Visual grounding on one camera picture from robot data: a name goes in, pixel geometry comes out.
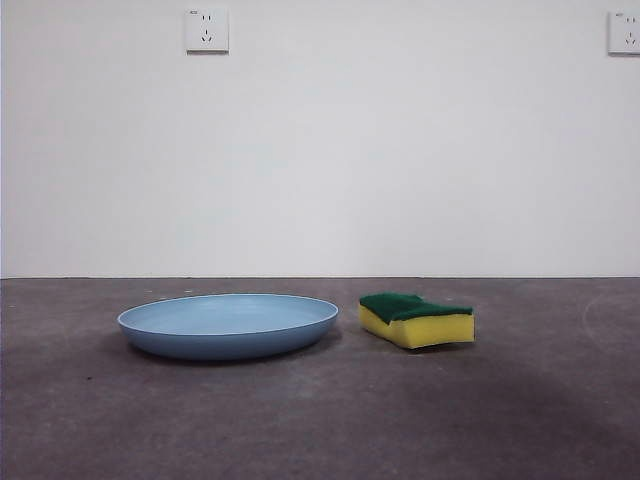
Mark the white wall socket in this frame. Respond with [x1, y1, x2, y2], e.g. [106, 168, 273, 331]
[185, 6, 231, 56]
[607, 10, 640, 57]

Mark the yellow sponge with green pad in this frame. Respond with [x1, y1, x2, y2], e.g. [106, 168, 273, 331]
[358, 292, 476, 351]

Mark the blue round plate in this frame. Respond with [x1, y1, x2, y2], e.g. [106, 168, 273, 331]
[117, 293, 341, 362]

